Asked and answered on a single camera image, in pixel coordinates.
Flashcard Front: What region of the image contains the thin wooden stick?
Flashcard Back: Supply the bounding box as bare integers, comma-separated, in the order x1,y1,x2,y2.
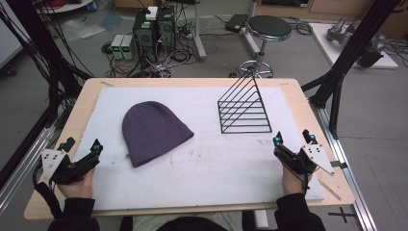
317,178,343,202

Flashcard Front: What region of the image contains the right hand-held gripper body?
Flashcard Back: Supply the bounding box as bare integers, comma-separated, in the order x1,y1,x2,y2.
273,143,336,177

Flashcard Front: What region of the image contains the white board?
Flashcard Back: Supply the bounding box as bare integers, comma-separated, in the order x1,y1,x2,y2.
309,21,399,70

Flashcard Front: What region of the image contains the person's right hand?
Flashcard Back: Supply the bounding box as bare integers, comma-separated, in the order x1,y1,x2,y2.
281,164,314,196

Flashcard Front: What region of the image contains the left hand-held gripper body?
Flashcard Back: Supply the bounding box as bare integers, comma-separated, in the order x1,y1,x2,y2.
41,148,101,186

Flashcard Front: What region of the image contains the black computer tower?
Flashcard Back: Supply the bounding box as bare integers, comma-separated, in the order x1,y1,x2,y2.
132,9,159,64
156,5,177,55

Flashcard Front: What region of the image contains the right hand-held gripper cable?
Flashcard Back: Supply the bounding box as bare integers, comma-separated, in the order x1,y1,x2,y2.
296,171,312,196

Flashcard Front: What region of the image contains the hand-held gripper cable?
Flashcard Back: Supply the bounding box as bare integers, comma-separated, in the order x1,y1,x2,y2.
296,171,312,196
32,163,64,220

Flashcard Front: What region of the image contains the grey power supply unit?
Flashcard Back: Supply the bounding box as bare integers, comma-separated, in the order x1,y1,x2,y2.
110,34,125,61
121,34,137,61

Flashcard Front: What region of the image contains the left hand-held gripper cable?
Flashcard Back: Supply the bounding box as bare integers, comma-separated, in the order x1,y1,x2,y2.
32,163,64,220

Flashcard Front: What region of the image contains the tangle of floor cables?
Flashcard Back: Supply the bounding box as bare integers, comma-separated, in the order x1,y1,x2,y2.
100,18,200,79

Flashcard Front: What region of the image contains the white foam mat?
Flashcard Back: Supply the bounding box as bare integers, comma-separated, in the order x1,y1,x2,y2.
59,86,325,212

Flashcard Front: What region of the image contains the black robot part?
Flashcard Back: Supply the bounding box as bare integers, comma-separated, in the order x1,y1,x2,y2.
356,34,385,69

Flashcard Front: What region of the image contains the white box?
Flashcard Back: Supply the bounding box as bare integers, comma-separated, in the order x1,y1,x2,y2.
145,6,159,21

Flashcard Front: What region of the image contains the grey metal table leg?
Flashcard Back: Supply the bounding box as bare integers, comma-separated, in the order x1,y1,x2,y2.
191,0,208,63

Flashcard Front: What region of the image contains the white round table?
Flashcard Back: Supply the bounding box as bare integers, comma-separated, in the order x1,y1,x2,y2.
36,0,94,14

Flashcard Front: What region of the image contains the grey robot part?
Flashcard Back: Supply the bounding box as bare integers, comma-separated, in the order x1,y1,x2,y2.
326,16,358,48

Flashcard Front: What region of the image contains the black metal frame stand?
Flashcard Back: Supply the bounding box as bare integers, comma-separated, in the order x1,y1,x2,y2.
300,0,403,140
0,0,94,129

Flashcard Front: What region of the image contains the black flat box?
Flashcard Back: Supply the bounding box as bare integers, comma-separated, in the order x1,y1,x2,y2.
224,13,250,34

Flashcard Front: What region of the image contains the person's left hand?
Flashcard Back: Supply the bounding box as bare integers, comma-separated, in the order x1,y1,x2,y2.
57,167,96,199

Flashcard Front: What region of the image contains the aluminium rail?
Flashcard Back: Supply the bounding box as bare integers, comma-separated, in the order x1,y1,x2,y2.
0,123,59,215
308,97,379,231

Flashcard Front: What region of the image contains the person's lap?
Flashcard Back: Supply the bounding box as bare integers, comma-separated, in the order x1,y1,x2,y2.
118,210,277,231

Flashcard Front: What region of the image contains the black wire rack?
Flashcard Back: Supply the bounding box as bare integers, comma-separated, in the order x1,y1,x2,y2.
217,68,273,135

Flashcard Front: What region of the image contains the black round stool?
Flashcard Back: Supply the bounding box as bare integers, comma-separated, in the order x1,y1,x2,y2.
237,14,293,79

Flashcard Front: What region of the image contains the purple knit beanie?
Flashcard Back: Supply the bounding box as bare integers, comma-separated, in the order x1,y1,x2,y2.
121,100,195,168

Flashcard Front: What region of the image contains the clear plastic sheet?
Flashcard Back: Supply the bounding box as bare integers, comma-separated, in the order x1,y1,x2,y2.
60,18,106,42

